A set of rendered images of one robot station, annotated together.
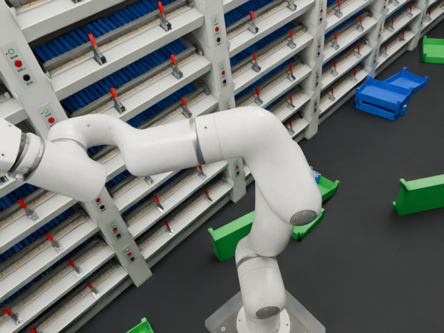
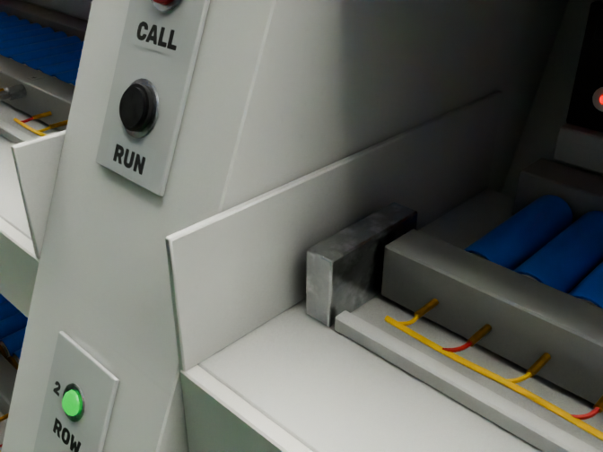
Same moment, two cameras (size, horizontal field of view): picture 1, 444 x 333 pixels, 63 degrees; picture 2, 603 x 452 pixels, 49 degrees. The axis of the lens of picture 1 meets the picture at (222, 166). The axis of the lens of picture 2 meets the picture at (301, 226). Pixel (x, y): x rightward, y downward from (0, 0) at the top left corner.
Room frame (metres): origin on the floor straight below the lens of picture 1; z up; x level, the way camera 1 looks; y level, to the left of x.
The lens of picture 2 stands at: (1.36, -0.31, 0.63)
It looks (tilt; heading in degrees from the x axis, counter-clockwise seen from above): 12 degrees down; 75
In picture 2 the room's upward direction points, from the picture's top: 16 degrees clockwise
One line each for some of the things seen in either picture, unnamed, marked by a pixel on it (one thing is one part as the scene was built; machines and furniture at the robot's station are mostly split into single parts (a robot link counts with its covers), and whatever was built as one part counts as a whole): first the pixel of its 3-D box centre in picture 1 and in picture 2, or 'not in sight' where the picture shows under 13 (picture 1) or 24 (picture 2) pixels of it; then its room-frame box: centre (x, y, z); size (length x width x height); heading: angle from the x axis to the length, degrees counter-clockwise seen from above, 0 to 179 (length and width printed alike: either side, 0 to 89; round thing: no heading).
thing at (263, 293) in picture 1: (261, 292); not in sight; (0.48, -0.05, 0.61); 0.19 x 0.12 x 0.24; 0
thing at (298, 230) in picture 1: (289, 211); not in sight; (1.18, -0.32, 0.04); 0.30 x 0.20 x 0.08; 37
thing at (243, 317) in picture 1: (261, 312); not in sight; (0.51, -0.04, 0.39); 0.19 x 0.19 x 0.18
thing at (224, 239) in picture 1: (240, 232); not in sight; (1.05, -0.03, 0.10); 0.30 x 0.08 x 0.20; 110
